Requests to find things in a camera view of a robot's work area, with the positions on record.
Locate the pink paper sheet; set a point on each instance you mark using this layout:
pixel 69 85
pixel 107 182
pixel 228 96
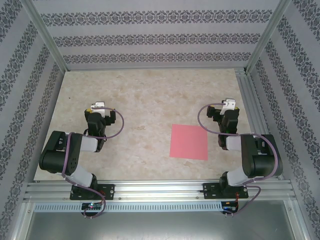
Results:
pixel 188 141

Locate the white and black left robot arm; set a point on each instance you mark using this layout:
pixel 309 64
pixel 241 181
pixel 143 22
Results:
pixel 57 155

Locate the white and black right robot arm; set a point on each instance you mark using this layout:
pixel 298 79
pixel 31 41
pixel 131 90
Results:
pixel 262 160

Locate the grey metal sheet tray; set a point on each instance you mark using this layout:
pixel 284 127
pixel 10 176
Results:
pixel 155 225

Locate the small circuit board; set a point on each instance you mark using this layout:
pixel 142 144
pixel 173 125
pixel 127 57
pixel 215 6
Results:
pixel 91 206
pixel 228 205

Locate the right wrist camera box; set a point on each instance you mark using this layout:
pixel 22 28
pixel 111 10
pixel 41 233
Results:
pixel 228 103

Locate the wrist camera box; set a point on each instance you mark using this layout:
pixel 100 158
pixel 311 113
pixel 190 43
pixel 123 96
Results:
pixel 228 103
pixel 98 105

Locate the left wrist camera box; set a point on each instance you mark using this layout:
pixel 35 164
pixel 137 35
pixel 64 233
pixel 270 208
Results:
pixel 98 105

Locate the aluminium side rail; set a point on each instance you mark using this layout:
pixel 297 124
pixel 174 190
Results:
pixel 251 100

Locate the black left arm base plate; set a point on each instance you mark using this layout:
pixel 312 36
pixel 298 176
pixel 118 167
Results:
pixel 110 191

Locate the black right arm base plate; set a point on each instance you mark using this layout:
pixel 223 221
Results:
pixel 210 191

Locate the aluminium frame post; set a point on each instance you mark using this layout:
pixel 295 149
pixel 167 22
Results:
pixel 46 35
pixel 267 35

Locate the long aluminium base rail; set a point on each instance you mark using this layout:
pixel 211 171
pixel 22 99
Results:
pixel 155 190

